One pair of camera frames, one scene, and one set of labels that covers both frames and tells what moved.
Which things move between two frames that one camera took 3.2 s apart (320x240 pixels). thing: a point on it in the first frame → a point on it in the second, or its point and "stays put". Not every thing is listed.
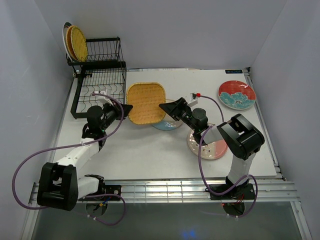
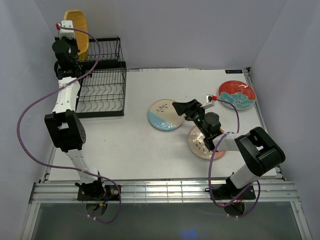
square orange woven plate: (146, 98) → (78, 22)
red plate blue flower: (236, 95) stays put
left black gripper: (116, 108) → (71, 40)
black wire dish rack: (102, 76) stays put
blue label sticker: (234, 71) stays put
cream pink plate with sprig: (211, 151) stays put
